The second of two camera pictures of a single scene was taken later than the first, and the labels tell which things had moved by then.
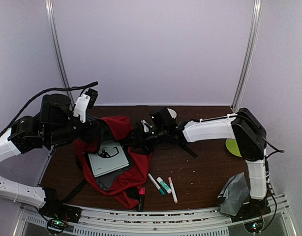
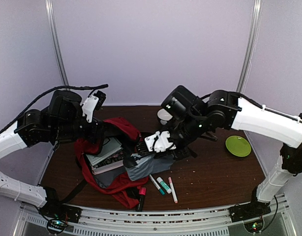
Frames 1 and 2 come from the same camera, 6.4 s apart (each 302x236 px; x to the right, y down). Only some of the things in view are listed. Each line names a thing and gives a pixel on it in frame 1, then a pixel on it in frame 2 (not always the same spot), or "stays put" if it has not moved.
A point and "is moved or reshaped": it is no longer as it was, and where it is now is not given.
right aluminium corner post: (256, 14) stays put
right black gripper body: (147, 140) → (181, 154)
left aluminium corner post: (51, 12) stays put
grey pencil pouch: (234, 195) → (148, 164)
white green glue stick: (164, 185) stays put
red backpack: (121, 184) is moved or reshaped
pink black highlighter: (140, 201) stays put
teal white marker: (156, 184) stays put
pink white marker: (173, 190) stays put
